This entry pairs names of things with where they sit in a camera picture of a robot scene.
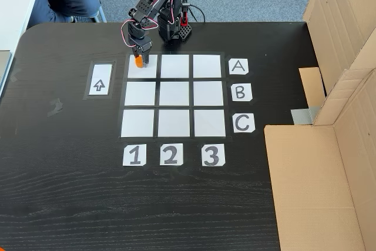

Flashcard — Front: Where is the white paper grid square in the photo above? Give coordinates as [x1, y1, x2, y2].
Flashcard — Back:
[193, 109, 227, 138]
[159, 81, 190, 107]
[157, 109, 191, 138]
[192, 54, 222, 79]
[160, 53, 190, 79]
[124, 81, 157, 106]
[193, 81, 224, 107]
[127, 53, 158, 79]
[120, 109, 155, 138]

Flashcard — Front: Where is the large brown cardboard box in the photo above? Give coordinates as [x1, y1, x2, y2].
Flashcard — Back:
[298, 0, 376, 127]
[263, 68, 376, 251]

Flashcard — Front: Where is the paper label letter B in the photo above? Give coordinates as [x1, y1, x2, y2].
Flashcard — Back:
[231, 83, 254, 103]

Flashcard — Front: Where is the metal chair leg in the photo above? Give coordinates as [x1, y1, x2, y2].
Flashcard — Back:
[90, 0, 108, 24]

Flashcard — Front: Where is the paper label letter A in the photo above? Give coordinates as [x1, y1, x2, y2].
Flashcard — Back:
[229, 58, 250, 76]

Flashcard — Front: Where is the red black table clamp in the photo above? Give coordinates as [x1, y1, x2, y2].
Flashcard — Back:
[180, 0, 190, 28]

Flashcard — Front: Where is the paper label number 2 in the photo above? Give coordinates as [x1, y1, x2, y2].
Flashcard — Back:
[159, 143, 184, 166]

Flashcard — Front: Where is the paper label number 3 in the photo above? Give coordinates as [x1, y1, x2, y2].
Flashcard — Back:
[201, 143, 226, 167]

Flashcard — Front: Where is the paper label number 1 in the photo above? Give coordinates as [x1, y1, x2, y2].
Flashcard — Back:
[122, 144, 147, 167]

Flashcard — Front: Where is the white arrow paper sheet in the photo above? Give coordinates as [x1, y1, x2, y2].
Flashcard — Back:
[88, 63, 114, 96]

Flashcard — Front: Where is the grey duct tape strip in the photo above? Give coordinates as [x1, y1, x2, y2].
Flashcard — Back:
[290, 105, 321, 126]

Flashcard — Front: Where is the clear tape scrap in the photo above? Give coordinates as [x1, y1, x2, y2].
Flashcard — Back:
[9, 68, 22, 83]
[46, 97, 65, 118]

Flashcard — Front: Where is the black power cable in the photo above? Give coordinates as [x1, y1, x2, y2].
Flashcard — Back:
[187, 4, 207, 24]

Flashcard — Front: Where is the paper label letter C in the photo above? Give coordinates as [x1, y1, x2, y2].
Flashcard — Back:
[233, 113, 256, 134]

